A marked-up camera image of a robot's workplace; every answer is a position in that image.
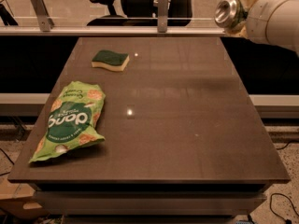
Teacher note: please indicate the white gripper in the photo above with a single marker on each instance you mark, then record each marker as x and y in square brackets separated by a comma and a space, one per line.
[257, 17]

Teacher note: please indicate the green soda can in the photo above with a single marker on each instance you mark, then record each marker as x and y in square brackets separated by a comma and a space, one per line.
[230, 15]

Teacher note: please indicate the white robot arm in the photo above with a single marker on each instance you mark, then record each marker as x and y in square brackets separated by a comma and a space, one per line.
[293, 27]

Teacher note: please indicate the black office chair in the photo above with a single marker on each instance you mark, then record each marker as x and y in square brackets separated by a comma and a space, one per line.
[143, 13]

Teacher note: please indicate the green and yellow sponge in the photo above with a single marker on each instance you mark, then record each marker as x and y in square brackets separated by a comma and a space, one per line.
[110, 60]

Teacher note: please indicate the green snack bag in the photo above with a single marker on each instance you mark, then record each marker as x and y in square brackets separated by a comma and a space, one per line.
[72, 121]

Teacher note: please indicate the cardboard box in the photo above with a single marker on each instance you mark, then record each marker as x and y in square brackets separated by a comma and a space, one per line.
[17, 200]

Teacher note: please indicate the middle metal bracket post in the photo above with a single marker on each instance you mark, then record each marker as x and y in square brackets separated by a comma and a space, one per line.
[162, 16]

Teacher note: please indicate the metal bracket post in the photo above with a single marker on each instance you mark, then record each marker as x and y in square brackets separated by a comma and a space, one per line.
[162, 16]
[45, 22]

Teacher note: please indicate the left metal bracket post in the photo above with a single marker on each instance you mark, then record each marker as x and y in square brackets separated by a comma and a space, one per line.
[45, 22]

